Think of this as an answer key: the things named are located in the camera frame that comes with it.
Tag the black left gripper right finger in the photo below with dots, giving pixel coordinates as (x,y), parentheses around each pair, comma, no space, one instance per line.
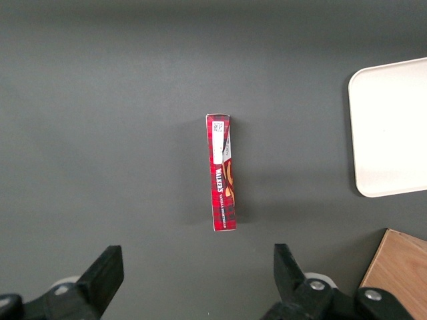
(300,300)

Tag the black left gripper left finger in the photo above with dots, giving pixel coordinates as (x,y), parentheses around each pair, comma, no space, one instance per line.
(83,296)

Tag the red tartan cookie box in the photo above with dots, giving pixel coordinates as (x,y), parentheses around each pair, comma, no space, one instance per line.
(220,186)

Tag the cream plastic tray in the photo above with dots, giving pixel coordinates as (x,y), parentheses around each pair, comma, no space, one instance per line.
(390,133)

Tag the wooden drawer cabinet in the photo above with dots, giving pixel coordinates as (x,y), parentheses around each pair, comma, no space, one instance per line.
(400,263)

